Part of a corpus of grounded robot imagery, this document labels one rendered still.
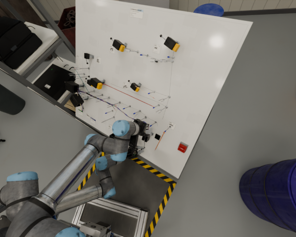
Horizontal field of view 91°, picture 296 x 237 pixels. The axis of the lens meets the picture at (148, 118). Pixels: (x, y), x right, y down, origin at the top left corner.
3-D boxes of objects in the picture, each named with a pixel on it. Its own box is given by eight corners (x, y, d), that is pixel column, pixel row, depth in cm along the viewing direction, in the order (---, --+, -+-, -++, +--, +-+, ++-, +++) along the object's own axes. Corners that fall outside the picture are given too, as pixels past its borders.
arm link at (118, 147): (109, 154, 76) (112, 134, 76) (128, 160, 73) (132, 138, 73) (100, 157, 68) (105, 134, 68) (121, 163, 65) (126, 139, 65)
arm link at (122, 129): (108, 136, 66) (112, 117, 66) (121, 135, 76) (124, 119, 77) (123, 139, 63) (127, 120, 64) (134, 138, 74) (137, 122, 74)
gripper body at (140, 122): (150, 124, 89) (143, 123, 78) (144, 137, 89) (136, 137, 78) (140, 119, 91) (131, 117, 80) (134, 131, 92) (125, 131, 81)
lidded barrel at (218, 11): (217, 35, 280) (225, 3, 230) (213, 52, 265) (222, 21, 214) (192, 34, 294) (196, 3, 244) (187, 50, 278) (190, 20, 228)
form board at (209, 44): (77, 115, 153) (75, 115, 152) (77, -5, 107) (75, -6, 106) (179, 177, 111) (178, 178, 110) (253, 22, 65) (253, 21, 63)
